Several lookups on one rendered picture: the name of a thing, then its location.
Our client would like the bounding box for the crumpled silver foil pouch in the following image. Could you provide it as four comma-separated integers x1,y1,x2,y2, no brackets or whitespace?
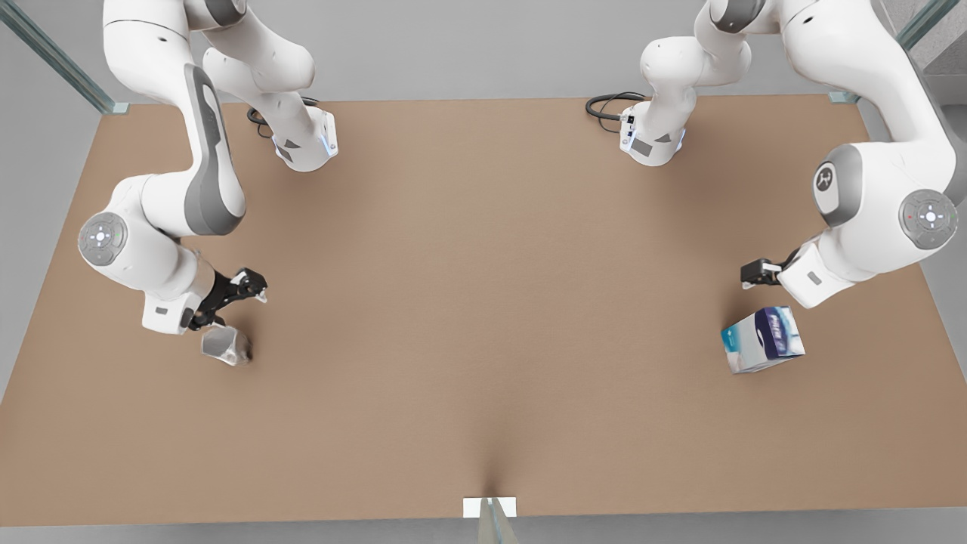
201,326,253,367

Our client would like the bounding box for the white and blue tissue box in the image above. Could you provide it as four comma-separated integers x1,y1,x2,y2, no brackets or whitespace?
720,305,806,376

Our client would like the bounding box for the black cable loop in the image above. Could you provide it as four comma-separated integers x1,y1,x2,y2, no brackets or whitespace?
585,91,649,134
246,96,321,140

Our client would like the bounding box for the silver frame post with foot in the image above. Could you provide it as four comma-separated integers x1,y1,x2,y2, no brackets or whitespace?
462,496,519,544

